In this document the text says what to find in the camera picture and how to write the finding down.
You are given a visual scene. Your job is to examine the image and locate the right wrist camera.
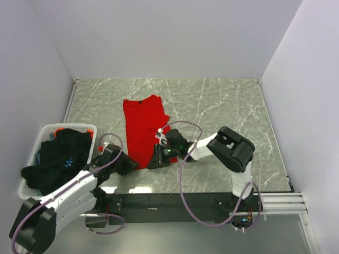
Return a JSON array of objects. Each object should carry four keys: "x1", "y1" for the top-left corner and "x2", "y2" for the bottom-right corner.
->
[{"x1": 155, "y1": 128, "x2": 167, "y2": 141}]

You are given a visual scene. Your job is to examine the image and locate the black garment in basket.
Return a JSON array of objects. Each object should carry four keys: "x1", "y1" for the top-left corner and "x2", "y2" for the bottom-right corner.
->
[{"x1": 21, "y1": 129, "x2": 92, "y2": 196}]

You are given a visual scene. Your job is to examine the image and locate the aluminium rail frame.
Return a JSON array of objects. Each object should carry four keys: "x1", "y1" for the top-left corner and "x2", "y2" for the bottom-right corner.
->
[{"x1": 26, "y1": 192, "x2": 309, "y2": 217}]

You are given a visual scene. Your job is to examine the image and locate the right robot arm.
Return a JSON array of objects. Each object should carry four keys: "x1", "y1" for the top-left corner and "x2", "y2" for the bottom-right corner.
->
[{"x1": 147, "y1": 126, "x2": 255, "y2": 211}]

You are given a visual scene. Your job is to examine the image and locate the white laundry basket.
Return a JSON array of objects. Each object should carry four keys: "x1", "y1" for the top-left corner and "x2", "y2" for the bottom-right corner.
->
[{"x1": 17, "y1": 123, "x2": 97, "y2": 200}]

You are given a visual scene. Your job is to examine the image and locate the red polo shirt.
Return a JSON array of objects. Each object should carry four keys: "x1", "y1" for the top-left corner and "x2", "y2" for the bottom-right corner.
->
[{"x1": 123, "y1": 95, "x2": 170, "y2": 170}]

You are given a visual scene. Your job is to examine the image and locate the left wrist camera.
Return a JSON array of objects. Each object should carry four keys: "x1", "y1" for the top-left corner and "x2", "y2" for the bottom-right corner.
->
[{"x1": 97, "y1": 142, "x2": 113, "y2": 153}]

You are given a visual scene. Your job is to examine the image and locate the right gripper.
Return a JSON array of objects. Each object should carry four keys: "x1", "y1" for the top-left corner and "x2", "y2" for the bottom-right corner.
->
[{"x1": 147, "y1": 142, "x2": 181, "y2": 169}]

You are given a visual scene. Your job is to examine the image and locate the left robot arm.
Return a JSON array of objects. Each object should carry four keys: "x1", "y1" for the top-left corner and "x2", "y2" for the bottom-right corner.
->
[{"x1": 9, "y1": 144, "x2": 139, "y2": 253}]

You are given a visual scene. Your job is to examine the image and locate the black base beam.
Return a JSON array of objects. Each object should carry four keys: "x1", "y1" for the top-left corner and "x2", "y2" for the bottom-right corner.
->
[{"x1": 85, "y1": 192, "x2": 263, "y2": 229}]

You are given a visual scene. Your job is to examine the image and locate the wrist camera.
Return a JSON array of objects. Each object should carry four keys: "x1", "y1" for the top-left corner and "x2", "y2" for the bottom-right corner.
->
[
  {"x1": 155, "y1": 128, "x2": 167, "y2": 141},
  {"x1": 97, "y1": 142, "x2": 113, "y2": 153}
]

